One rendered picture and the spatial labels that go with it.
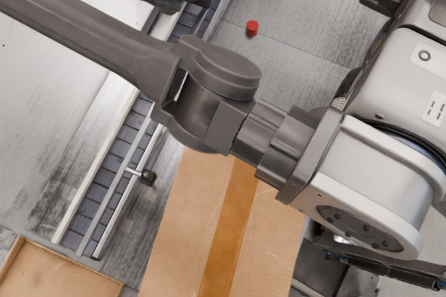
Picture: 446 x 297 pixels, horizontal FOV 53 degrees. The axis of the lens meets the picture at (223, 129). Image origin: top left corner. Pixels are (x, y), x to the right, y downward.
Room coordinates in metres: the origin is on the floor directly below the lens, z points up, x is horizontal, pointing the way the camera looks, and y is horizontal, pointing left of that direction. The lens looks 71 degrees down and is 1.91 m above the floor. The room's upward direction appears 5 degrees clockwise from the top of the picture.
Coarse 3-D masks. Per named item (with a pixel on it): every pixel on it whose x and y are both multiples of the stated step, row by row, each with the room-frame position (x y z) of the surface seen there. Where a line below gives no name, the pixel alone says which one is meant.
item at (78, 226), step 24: (216, 0) 0.71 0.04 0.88; (192, 24) 0.64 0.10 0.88; (144, 96) 0.42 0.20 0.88; (144, 120) 0.36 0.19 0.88; (120, 144) 0.30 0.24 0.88; (144, 144) 0.30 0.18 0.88; (96, 192) 0.18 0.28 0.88; (120, 192) 0.18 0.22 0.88; (72, 240) 0.07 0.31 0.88; (96, 240) 0.07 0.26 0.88
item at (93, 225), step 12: (204, 12) 0.62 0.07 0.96; (144, 132) 0.30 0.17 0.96; (132, 144) 0.27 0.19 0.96; (132, 156) 0.25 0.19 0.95; (120, 168) 0.22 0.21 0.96; (120, 180) 0.19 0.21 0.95; (108, 192) 0.16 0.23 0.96; (108, 204) 0.14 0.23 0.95; (96, 216) 0.11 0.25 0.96; (96, 228) 0.09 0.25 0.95; (84, 240) 0.06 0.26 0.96
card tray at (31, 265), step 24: (24, 240) 0.06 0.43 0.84; (24, 264) 0.01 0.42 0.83; (48, 264) 0.01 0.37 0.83; (72, 264) 0.02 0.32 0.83; (0, 288) -0.05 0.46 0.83; (24, 288) -0.04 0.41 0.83; (48, 288) -0.04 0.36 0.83; (72, 288) -0.03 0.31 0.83; (96, 288) -0.03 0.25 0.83; (120, 288) -0.03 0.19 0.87
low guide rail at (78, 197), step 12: (180, 12) 0.65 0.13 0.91; (168, 24) 0.61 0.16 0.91; (168, 36) 0.58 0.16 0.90; (132, 96) 0.41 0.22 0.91; (120, 120) 0.34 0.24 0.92; (108, 144) 0.28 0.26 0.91; (96, 156) 0.25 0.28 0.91; (96, 168) 0.23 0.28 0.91; (84, 180) 0.19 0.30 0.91; (84, 192) 0.17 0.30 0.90; (72, 204) 0.14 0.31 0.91; (72, 216) 0.12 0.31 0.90; (60, 228) 0.09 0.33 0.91
